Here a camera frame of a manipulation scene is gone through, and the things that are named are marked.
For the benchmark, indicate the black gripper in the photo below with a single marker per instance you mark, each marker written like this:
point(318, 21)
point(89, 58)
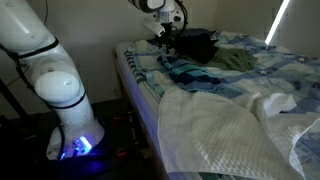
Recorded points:
point(167, 32)

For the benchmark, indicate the black garment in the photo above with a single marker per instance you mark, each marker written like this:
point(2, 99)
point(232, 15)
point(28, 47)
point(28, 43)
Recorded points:
point(196, 46)

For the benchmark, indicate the white waffle towel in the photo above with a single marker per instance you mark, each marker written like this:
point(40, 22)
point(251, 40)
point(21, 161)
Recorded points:
point(206, 133)

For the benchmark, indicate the black diagonal frame bar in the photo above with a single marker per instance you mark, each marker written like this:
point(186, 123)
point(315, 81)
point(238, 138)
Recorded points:
point(13, 100)

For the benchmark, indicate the olive green garment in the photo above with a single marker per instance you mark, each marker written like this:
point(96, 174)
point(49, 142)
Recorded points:
point(236, 59)

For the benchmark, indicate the dark blue pillow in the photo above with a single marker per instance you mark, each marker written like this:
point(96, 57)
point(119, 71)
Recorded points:
point(191, 32)

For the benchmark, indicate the bed frame with mattress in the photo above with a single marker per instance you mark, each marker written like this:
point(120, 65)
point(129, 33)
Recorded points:
point(140, 100)

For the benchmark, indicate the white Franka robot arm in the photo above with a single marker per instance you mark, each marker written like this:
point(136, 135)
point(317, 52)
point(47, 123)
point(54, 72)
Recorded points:
point(66, 100)

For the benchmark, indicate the blue teal striped towel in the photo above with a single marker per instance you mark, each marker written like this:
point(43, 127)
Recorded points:
point(190, 70)

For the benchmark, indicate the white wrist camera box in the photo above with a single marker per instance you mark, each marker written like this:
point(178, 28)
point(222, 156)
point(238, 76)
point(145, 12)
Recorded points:
point(154, 27)

